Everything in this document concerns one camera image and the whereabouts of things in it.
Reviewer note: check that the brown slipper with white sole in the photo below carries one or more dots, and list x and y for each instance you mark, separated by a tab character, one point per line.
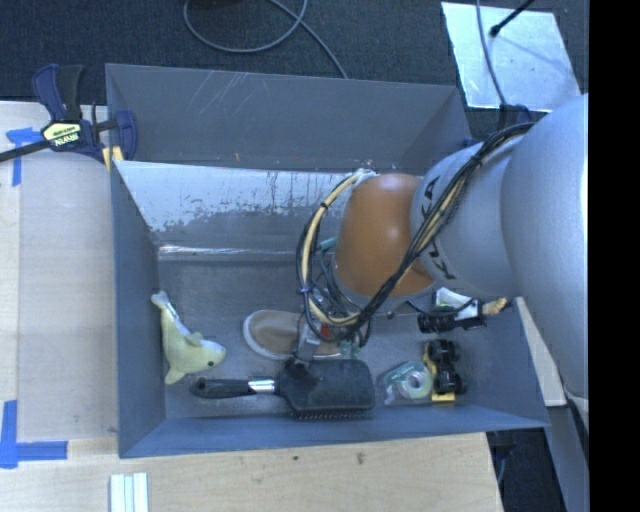
272	332

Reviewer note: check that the black hairbrush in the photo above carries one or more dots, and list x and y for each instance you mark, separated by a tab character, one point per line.
325	387

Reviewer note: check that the clear green tape dispenser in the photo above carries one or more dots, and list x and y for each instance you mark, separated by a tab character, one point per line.
411	382

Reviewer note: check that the grey metal bin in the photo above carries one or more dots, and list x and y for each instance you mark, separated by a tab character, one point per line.
210	280

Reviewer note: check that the pale yellow toy dolphin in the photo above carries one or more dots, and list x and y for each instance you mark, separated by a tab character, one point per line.
186	350

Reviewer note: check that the yellow toy car black wheels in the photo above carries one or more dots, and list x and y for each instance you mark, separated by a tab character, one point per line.
445	382

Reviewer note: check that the pale wood flat board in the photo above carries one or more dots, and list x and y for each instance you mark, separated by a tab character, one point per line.
65	300

